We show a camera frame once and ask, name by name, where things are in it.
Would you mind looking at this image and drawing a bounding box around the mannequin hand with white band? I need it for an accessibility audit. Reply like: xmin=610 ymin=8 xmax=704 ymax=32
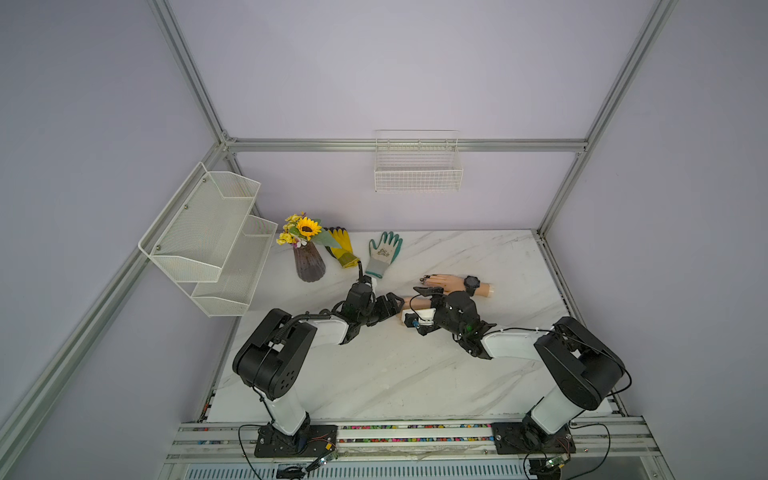
xmin=398 ymin=296 xmax=435 ymax=328

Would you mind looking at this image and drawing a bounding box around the dark ribbed vase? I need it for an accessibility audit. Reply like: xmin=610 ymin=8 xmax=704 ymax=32
xmin=293 ymin=243 xmax=326 ymax=283

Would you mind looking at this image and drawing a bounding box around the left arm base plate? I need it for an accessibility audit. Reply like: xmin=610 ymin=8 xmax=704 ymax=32
xmin=253 ymin=425 xmax=338 ymax=459

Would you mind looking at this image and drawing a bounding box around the green grey work glove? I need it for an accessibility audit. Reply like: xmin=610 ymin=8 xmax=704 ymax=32
xmin=364 ymin=231 xmax=403 ymax=279

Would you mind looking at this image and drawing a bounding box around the yellow work glove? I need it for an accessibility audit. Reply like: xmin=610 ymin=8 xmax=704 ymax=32
xmin=326 ymin=227 xmax=360 ymax=269

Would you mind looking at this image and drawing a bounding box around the artificial sunflower bouquet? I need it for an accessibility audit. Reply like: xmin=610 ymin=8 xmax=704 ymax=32
xmin=276 ymin=213 xmax=340 ymax=248

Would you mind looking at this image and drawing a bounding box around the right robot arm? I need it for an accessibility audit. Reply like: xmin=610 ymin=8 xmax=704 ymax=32
xmin=402 ymin=287 xmax=628 ymax=442

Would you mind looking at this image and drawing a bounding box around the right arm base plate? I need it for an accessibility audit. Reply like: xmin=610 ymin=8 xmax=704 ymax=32
xmin=491 ymin=422 xmax=576 ymax=455

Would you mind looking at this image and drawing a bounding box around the white two-tier mesh shelf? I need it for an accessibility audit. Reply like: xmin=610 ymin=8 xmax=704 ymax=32
xmin=138 ymin=163 xmax=277 ymax=317

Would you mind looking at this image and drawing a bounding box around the black wrist watch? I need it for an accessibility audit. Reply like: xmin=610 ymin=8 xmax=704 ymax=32
xmin=463 ymin=275 xmax=482 ymax=297

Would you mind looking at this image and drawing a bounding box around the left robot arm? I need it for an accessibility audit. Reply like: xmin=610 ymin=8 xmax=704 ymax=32
xmin=232 ymin=272 xmax=405 ymax=437

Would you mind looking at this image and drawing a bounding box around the aluminium front rail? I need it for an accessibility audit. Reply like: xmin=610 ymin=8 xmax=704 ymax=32
xmin=159 ymin=415 xmax=674 ymax=479

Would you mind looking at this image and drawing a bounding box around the mannequin hand with black watch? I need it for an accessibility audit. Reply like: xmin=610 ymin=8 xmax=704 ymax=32
xmin=419 ymin=274 xmax=495 ymax=298

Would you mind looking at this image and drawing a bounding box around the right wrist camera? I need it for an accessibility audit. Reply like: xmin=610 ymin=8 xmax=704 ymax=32
xmin=402 ymin=309 xmax=436 ymax=335

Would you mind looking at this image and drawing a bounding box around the white wire wall basket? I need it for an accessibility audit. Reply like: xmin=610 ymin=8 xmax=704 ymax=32
xmin=374 ymin=129 xmax=464 ymax=193

